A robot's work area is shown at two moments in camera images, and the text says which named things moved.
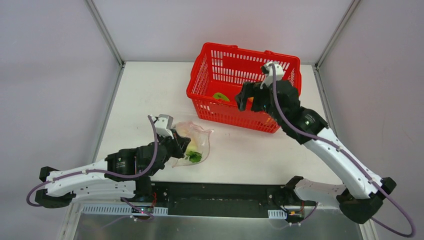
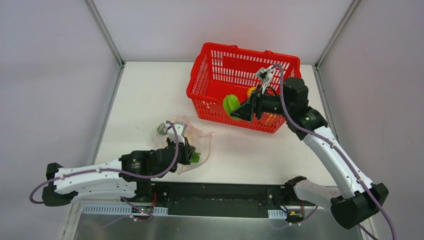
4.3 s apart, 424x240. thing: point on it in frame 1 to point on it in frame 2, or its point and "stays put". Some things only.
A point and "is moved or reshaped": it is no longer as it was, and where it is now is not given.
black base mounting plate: [220, 199] stays put
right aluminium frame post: [336, 33] stays put
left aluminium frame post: [106, 31] stays put
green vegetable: [221, 96] to [231, 102]
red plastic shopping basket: [215, 68] stays put
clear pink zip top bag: [198, 149] is moved or reshaped
